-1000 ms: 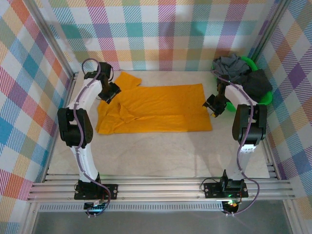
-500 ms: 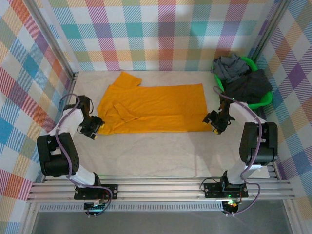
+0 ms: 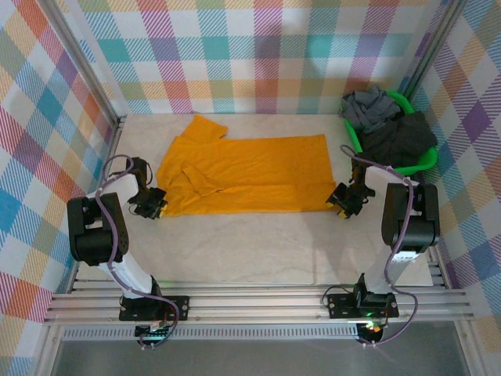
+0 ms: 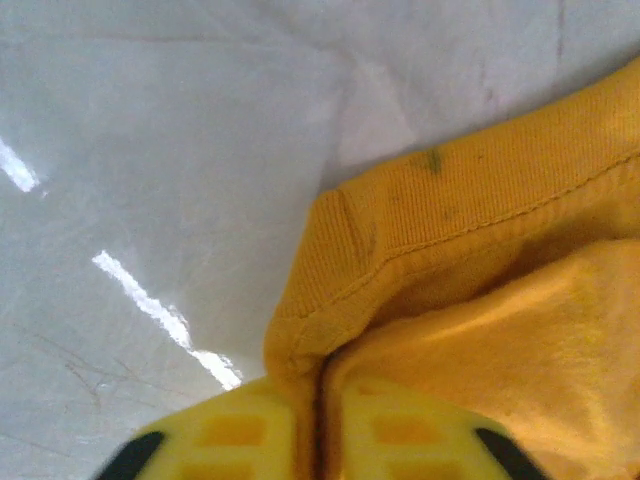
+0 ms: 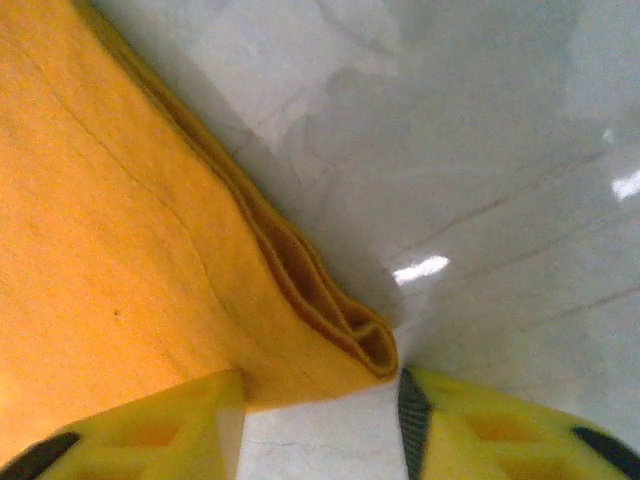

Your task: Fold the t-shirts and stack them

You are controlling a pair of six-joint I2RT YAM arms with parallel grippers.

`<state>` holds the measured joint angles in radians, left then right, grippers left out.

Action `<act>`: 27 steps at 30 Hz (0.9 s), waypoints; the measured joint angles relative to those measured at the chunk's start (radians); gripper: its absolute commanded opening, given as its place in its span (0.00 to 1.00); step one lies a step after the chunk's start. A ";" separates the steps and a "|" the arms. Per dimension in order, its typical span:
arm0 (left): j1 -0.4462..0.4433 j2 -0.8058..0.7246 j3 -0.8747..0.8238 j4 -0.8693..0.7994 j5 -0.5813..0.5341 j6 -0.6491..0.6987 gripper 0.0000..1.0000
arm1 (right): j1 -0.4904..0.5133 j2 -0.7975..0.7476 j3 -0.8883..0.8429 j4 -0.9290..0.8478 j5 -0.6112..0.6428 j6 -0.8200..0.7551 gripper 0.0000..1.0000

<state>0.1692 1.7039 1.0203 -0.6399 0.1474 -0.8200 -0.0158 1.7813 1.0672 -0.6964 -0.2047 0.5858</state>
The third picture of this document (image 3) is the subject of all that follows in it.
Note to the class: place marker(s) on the yellow t-shirt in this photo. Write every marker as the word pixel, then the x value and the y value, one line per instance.
pixel 254 176

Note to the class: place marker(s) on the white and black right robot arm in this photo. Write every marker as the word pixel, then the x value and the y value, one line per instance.
pixel 411 219

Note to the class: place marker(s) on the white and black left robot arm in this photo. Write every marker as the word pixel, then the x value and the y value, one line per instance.
pixel 129 274

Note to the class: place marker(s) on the green plastic bin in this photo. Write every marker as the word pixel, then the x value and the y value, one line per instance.
pixel 415 168

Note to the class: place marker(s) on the black t-shirt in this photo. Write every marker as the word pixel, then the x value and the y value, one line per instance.
pixel 403 137

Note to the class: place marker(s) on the grey t-shirt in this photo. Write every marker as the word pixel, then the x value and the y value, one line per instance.
pixel 364 109

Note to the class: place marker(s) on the black controller board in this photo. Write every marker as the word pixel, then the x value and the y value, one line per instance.
pixel 152 333
pixel 372 331

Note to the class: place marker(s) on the aluminium mounting rails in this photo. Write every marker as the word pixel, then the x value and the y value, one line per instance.
pixel 254 309

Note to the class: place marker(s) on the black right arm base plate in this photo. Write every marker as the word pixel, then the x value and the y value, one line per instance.
pixel 340 307

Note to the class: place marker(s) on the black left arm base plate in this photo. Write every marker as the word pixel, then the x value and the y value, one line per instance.
pixel 178 307

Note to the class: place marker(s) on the aluminium frame post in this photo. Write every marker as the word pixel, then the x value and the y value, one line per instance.
pixel 78 55
pixel 434 47

